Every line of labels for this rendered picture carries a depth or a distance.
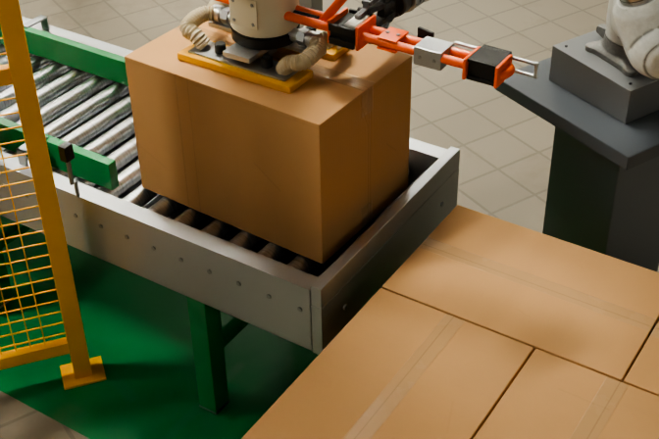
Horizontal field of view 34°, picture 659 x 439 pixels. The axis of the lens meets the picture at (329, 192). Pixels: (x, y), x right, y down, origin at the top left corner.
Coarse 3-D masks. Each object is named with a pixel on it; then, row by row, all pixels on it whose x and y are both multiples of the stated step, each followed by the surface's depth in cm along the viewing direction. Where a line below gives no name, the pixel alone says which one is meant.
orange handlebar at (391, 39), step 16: (224, 0) 264; (288, 16) 256; (304, 16) 254; (320, 16) 255; (384, 32) 246; (400, 32) 245; (384, 48) 245; (400, 48) 242; (448, 64) 237; (512, 64) 234
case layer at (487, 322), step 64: (448, 256) 266; (512, 256) 266; (576, 256) 266; (384, 320) 247; (448, 320) 247; (512, 320) 247; (576, 320) 246; (640, 320) 246; (320, 384) 231; (384, 384) 231; (448, 384) 230; (512, 384) 230; (576, 384) 230; (640, 384) 229
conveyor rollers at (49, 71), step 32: (0, 64) 354; (32, 64) 354; (0, 96) 335; (64, 96) 334; (96, 96) 334; (128, 96) 334; (64, 128) 322; (96, 128) 321; (128, 128) 320; (128, 160) 309; (192, 224) 282; (224, 224) 279
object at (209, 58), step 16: (192, 48) 266; (208, 48) 266; (224, 48) 263; (208, 64) 262; (224, 64) 261; (240, 64) 259; (256, 64) 259; (272, 64) 257; (256, 80) 256; (272, 80) 254; (288, 80) 253; (304, 80) 255
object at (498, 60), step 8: (480, 48) 236; (472, 56) 233; (480, 56) 233; (488, 56) 233; (496, 56) 233; (504, 56) 233; (512, 56) 234; (464, 64) 233; (472, 64) 233; (480, 64) 232; (488, 64) 230; (496, 64) 230; (504, 64) 231; (464, 72) 234; (472, 72) 234; (480, 72) 233; (488, 72) 232; (496, 72) 229; (480, 80) 234; (488, 80) 233; (496, 80) 231
